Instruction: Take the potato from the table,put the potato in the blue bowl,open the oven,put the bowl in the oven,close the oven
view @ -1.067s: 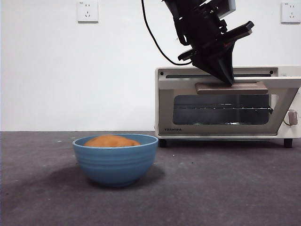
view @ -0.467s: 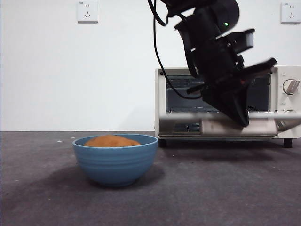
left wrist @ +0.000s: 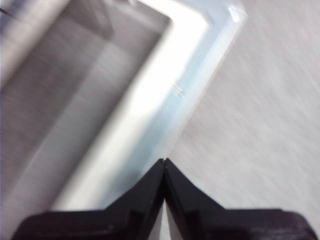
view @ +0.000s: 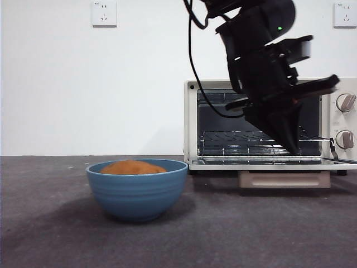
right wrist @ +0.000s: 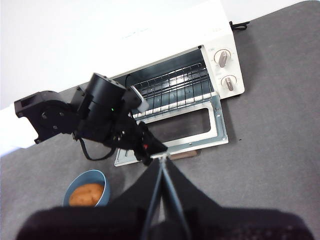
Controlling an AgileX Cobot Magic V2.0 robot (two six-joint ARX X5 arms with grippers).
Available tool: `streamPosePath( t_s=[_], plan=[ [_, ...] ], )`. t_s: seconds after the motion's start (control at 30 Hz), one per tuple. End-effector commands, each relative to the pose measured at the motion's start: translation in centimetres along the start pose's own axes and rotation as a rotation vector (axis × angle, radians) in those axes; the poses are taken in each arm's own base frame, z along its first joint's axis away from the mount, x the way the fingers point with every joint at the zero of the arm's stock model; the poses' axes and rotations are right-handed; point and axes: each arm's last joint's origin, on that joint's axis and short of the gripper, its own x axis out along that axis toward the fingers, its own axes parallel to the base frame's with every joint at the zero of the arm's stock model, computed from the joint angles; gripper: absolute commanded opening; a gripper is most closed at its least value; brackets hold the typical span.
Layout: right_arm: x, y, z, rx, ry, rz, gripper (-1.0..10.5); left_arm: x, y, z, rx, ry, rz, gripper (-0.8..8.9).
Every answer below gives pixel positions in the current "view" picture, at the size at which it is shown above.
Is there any glass oven door with handle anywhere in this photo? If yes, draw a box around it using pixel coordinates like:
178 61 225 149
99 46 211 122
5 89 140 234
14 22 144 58
189 156 357 188

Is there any yellow-brown potato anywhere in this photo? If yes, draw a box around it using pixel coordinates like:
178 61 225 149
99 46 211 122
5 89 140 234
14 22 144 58
100 159 167 175

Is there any blue ribbed bowl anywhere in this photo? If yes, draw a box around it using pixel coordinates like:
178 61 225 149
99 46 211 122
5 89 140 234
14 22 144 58
85 159 189 223

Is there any cream oven knob, upright pointer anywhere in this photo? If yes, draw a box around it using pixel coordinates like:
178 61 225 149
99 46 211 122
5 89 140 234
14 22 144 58
335 130 355 149

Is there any cream oven knob, slanted pointer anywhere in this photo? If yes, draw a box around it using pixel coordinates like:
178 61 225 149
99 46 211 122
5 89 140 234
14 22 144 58
336 94 357 113

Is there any cream Toshiba toaster oven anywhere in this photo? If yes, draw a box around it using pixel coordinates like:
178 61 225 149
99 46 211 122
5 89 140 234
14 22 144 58
183 77 357 176

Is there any wire oven rack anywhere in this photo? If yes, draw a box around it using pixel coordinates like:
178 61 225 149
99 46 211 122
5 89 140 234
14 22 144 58
199 131 331 157

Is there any pale grey camera box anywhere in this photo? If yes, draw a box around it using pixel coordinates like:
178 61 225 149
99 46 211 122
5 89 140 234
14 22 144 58
264 35 313 65

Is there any black cable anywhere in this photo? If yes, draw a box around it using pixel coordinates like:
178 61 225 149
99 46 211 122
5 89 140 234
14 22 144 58
182 0 246 118

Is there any white wall socket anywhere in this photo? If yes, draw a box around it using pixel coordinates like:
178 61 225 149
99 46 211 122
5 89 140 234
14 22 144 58
92 0 118 28
334 2 357 28

